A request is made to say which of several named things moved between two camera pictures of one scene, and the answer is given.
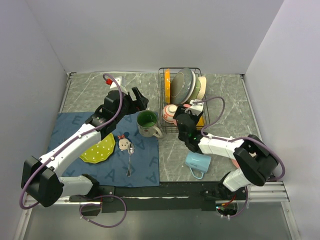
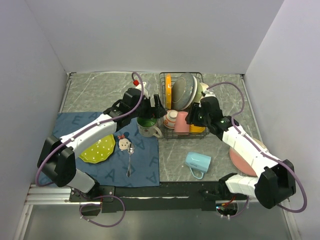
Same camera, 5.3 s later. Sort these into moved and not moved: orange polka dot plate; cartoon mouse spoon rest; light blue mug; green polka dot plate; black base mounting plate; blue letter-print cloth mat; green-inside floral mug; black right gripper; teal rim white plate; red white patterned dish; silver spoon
Moved: orange polka dot plate; black right gripper; teal rim white plate; red white patterned dish
Not moved: light blue mug; green-inside floral mug; blue letter-print cloth mat; silver spoon; black base mounting plate; cartoon mouse spoon rest; green polka dot plate
